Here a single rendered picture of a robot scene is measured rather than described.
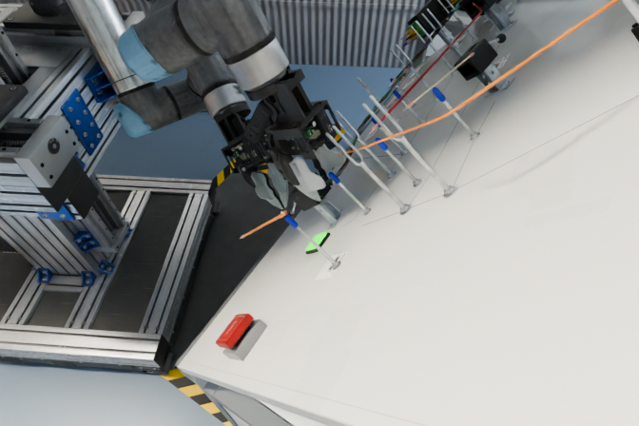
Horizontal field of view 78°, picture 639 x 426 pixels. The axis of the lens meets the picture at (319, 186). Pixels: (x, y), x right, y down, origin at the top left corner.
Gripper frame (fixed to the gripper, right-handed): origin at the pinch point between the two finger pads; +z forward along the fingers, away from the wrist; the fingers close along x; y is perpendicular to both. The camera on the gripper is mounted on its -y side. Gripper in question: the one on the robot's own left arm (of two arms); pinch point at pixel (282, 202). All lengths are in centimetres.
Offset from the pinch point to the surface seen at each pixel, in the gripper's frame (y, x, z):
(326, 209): 6.6, 8.7, 5.0
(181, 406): -53, -90, 49
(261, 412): 6.1, -21.9, 34.3
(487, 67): 13.7, 41.1, -2.9
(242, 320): 25.5, -4.9, 12.4
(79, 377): -53, -125, 22
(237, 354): 27.9, -6.5, 15.6
